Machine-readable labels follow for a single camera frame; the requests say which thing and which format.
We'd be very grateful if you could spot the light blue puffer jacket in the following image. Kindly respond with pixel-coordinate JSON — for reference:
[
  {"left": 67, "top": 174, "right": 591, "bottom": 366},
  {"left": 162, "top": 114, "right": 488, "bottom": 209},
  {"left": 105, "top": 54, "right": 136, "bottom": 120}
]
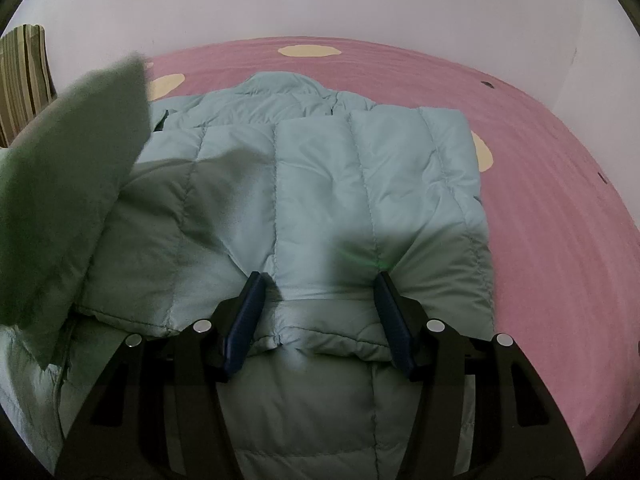
[{"left": 0, "top": 52, "right": 496, "bottom": 480}]

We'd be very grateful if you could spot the striped pillow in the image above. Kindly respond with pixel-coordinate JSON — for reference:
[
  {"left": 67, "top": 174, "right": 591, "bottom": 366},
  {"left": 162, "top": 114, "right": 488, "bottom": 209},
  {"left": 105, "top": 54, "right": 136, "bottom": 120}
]
[{"left": 0, "top": 24, "right": 56, "bottom": 149}]

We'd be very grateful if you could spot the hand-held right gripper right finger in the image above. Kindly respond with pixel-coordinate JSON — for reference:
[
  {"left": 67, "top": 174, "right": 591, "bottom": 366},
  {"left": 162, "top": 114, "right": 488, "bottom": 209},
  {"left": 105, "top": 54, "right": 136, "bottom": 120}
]
[{"left": 373, "top": 270, "right": 589, "bottom": 480}]

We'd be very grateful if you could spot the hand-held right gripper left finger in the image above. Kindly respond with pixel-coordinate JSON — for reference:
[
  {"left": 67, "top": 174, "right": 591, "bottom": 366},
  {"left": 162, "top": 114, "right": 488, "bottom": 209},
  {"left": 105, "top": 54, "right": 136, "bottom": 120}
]
[{"left": 55, "top": 270, "right": 268, "bottom": 480}]

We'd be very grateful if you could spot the pink dotted bed sheet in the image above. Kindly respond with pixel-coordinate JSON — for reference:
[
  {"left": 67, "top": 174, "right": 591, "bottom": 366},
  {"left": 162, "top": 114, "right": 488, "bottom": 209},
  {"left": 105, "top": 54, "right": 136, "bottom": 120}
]
[{"left": 145, "top": 36, "right": 633, "bottom": 471}]

